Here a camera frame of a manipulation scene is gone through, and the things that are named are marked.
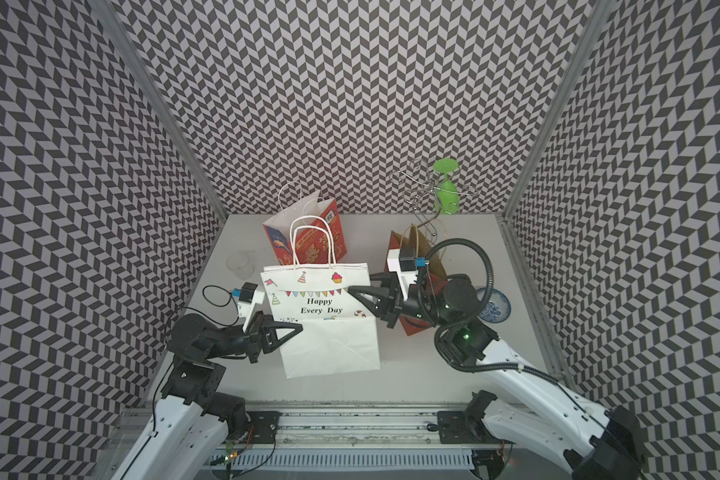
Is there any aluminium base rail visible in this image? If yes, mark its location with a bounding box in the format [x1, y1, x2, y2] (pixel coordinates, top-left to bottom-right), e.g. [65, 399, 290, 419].
[119, 400, 613, 480]

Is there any white happy every day bag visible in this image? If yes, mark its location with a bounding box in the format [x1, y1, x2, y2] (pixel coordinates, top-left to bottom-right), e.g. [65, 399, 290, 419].
[261, 215, 381, 379]

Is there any plain red paper bag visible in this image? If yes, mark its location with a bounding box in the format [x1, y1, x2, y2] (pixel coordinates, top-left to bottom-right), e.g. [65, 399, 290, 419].
[385, 223, 451, 337]

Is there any red printed paper bag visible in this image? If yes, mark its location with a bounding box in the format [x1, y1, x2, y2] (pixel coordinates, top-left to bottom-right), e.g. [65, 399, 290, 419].
[263, 181, 347, 265]

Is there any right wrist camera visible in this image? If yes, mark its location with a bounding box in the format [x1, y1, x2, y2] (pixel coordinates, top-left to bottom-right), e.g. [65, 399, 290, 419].
[386, 247, 428, 297]

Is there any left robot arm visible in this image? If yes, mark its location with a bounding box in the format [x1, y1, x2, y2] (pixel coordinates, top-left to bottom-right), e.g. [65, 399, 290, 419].
[113, 282, 303, 479]

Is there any green wire rack stand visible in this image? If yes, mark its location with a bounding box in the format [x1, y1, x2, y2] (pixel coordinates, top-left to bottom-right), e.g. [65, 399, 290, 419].
[396, 158, 471, 242]

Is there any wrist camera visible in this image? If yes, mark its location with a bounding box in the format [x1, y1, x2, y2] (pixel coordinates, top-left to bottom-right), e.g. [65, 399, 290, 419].
[386, 247, 428, 297]
[232, 282, 266, 332]

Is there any clear plastic cup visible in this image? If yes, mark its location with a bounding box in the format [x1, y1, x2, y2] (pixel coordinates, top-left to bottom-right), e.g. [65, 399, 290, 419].
[226, 251, 256, 280]

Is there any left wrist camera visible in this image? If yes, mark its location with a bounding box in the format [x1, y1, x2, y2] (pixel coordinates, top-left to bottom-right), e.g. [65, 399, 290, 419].
[232, 282, 266, 332]

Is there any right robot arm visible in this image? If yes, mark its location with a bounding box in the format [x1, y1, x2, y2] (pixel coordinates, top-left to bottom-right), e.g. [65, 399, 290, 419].
[347, 238, 645, 479]

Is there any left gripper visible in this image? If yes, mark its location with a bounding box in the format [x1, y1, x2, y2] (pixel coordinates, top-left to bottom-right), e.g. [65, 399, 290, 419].
[204, 311, 303, 364]

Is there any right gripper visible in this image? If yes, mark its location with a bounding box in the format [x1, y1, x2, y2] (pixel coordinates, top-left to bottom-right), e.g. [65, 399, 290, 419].
[349, 271, 455, 330]

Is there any blue white ceramic dish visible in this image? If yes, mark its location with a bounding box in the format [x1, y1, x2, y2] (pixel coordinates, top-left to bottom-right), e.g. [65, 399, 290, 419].
[478, 289, 512, 324]

